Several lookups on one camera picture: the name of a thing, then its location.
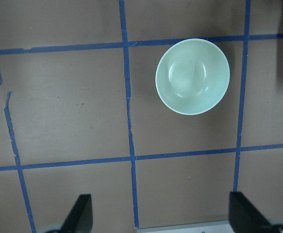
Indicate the light green bowl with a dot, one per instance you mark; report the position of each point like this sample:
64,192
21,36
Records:
192,76

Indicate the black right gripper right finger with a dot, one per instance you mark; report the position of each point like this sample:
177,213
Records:
244,217

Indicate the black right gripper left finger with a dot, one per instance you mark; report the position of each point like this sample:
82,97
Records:
80,217

